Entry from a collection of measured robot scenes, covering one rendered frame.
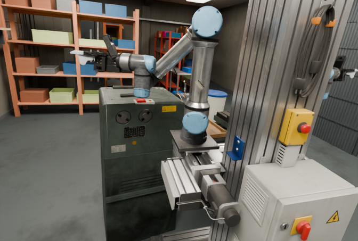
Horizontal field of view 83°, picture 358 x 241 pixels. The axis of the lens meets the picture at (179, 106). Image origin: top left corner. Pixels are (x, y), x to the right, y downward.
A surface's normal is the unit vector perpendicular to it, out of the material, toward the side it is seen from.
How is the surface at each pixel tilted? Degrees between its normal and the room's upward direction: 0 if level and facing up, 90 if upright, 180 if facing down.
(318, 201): 90
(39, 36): 90
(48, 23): 90
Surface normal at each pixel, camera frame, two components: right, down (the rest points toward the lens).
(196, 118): -0.12, 0.42
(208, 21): -0.09, 0.17
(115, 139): 0.39, 0.32
